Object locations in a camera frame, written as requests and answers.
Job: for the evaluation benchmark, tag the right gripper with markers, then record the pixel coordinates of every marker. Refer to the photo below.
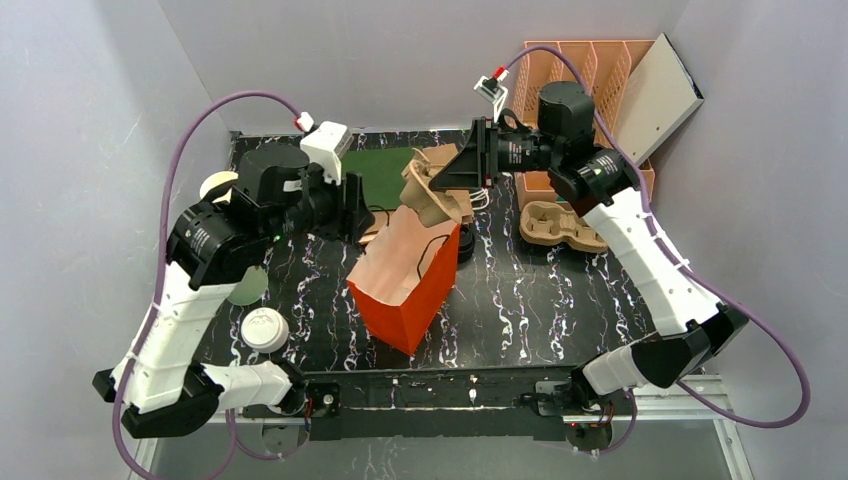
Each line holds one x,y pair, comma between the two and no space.
488,153

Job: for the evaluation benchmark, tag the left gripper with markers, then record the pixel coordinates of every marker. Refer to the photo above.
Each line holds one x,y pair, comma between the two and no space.
337,208

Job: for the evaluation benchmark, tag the pulp cup carrier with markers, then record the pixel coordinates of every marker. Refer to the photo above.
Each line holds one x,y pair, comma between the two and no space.
432,207

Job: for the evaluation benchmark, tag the orange paper bag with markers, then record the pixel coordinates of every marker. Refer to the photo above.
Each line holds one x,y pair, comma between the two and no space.
404,277

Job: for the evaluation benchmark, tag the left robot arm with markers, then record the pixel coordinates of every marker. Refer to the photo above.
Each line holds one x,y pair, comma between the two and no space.
160,390

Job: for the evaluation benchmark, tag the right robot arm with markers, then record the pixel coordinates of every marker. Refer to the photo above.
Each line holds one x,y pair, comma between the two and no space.
692,325

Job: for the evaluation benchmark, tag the brown kraft paper bag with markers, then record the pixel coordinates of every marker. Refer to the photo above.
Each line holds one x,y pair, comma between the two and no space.
436,158

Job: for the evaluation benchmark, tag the green paper bag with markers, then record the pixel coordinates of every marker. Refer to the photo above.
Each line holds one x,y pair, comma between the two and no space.
381,170

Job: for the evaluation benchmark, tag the black cup lids stack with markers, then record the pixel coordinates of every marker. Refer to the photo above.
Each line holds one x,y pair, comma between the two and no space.
466,243

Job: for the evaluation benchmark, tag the stack of pulp cup carriers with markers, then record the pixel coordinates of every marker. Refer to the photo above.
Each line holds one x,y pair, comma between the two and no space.
550,224

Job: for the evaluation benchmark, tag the green cup of straws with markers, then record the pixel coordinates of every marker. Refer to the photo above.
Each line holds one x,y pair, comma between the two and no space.
251,289

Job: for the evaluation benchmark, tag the tall stack paper cups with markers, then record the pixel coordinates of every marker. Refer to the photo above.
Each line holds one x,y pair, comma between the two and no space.
221,183

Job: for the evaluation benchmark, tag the white cup lids stack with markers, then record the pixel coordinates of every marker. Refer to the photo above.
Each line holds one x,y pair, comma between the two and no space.
265,330

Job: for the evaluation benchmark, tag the pink desk file organizer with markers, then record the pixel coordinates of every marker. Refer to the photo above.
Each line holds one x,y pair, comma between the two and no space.
604,66

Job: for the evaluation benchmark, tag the white board panel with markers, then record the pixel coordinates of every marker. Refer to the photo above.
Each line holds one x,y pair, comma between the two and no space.
660,95

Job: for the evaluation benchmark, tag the metal base rail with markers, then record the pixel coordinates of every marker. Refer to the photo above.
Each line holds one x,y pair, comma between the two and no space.
545,403

